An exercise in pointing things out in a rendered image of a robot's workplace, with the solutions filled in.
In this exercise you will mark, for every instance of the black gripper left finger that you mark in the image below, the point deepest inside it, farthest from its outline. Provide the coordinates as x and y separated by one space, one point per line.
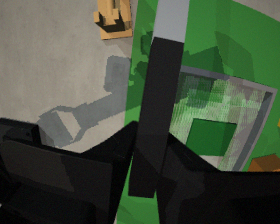
97 175

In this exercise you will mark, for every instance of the green flat mat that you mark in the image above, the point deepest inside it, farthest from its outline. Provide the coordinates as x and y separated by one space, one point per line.
225 37

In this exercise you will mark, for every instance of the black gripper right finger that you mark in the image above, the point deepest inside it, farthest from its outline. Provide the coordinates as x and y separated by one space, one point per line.
190 190

